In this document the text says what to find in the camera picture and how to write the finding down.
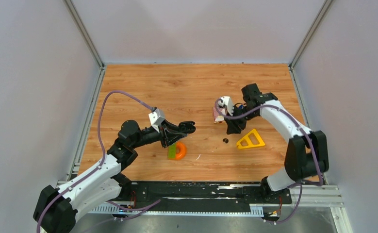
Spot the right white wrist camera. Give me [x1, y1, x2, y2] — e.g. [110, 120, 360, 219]
[217, 96, 234, 116]

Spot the green toy brick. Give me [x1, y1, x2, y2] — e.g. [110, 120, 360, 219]
[167, 143, 177, 160]

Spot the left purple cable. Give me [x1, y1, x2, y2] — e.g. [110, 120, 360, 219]
[36, 90, 156, 233]

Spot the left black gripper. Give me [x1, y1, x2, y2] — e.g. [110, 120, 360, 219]
[131, 119, 187, 149]

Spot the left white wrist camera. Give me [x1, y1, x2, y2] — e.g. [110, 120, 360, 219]
[148, 108, 165, 133]

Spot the playing card box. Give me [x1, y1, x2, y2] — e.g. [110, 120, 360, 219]
[212, 107, 226, 123]

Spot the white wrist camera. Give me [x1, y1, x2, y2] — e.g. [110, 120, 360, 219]
[148, 108, 165, 133]
[217, 96, 234, 116]

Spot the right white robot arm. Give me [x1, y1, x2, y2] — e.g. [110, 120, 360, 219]
[214, 83, 329, 203]

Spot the yellow triangle block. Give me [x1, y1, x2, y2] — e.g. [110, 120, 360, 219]
[236, 129, 265, 150]

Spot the black earbud case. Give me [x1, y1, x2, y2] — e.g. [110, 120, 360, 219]
[178, 121, 196, 134]

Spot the orange half ring block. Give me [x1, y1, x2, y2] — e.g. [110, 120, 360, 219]
[175, 142, 187, 160]

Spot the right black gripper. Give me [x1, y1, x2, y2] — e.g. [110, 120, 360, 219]
[223, 105, 257, 134]

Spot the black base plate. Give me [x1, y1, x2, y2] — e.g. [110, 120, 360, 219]
[112, 181, 292, 213]

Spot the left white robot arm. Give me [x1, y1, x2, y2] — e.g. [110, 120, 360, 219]
[33, 120, 196, 233]

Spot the slotted cable duct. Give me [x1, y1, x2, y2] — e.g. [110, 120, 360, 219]
[83, 201, 264, 217]

